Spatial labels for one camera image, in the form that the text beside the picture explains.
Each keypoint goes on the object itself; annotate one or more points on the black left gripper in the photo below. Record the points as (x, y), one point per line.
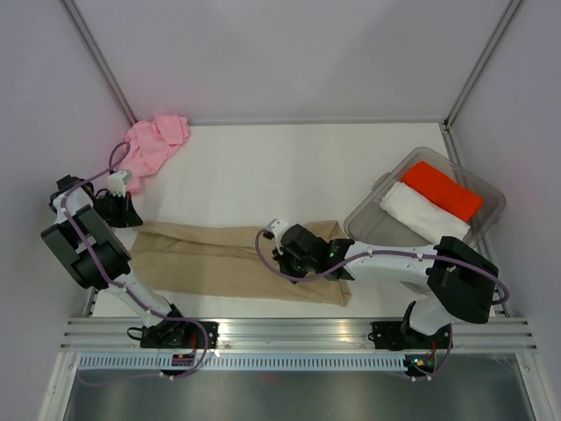
(128, 216)

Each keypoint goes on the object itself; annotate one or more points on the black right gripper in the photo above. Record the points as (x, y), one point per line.
(281, 259)

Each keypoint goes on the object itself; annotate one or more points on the beige t shirt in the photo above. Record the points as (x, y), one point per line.
(219, 261)

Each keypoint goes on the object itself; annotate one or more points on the white t shirt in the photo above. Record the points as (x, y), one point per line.
(420, 215)

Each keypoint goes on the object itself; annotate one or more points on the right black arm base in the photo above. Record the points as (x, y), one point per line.
(396, 336)

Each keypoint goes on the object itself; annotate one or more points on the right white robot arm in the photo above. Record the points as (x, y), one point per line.
(459, 283)

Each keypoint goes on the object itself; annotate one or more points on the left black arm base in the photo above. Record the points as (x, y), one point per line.
(176, 335)

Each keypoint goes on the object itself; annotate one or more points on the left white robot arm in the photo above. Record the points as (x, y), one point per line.
(82, 239)

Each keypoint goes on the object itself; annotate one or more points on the clear grey plastic bin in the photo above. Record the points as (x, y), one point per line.
(369, 223)

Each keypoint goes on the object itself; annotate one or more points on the pink crumpled t shirt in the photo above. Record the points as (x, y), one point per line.
(153, 143)

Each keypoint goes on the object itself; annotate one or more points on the rolled orange t shirt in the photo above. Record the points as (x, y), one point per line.
(442, 191)

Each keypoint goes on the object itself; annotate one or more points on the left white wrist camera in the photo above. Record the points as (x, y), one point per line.
(117, 182)

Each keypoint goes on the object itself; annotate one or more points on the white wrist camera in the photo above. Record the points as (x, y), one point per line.
(275, 229)
(117, 182)

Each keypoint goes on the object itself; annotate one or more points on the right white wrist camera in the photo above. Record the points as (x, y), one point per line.
(275, 229)

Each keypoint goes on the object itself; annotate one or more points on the aluminium front rail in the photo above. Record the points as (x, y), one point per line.
(298, 335)

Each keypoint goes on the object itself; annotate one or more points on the white slotted cable duct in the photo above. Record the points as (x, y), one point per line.
(247, 362)

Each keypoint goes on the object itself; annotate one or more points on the right aluminium frame post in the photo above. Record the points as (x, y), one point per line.
(498, 33)

